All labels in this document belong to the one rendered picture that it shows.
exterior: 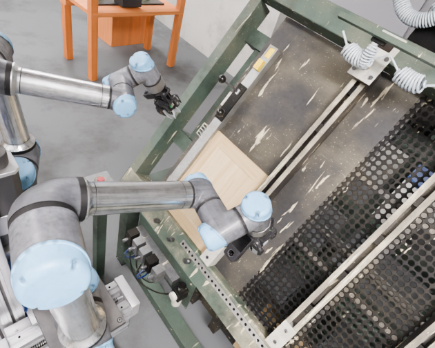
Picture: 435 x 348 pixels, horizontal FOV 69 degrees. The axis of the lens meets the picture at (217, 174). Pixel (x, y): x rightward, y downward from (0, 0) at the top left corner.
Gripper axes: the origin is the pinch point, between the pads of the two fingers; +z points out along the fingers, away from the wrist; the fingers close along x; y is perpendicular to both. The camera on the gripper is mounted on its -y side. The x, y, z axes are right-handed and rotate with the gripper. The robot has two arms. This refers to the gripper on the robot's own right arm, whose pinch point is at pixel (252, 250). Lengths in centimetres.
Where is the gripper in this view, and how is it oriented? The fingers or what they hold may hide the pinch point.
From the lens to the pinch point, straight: 109.8
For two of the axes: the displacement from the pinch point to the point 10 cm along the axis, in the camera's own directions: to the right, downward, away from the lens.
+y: 7.7, -5.9, 2.4
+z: 1.1, 5.0, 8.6
